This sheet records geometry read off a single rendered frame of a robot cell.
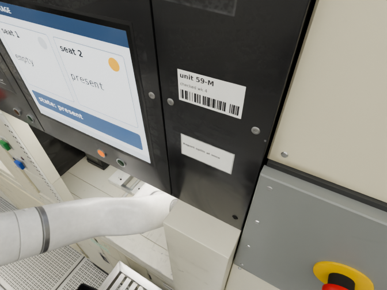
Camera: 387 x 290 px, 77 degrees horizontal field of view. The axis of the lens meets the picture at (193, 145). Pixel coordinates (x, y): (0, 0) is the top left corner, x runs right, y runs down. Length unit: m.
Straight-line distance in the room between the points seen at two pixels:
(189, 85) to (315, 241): 0.24
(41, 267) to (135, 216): 1.63
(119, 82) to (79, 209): 0.31
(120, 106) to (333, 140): 0.27
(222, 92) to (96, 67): 0.18
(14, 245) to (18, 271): 1.69
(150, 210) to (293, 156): 0.37
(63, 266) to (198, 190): 1.76
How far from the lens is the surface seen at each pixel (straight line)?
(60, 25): 0.37
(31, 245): 0.54
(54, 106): 0.52
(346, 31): 0.22
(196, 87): 0.26
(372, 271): 0.38
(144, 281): 1.07
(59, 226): 0.54
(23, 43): 0.48
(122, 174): 1.15
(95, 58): 0.35
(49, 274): 2.10
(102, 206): 0.58
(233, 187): 0.34
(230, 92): 0.24
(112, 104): 0.37
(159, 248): 0.99
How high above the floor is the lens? 1.77
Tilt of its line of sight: 44 degrees down
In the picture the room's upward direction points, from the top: straight up
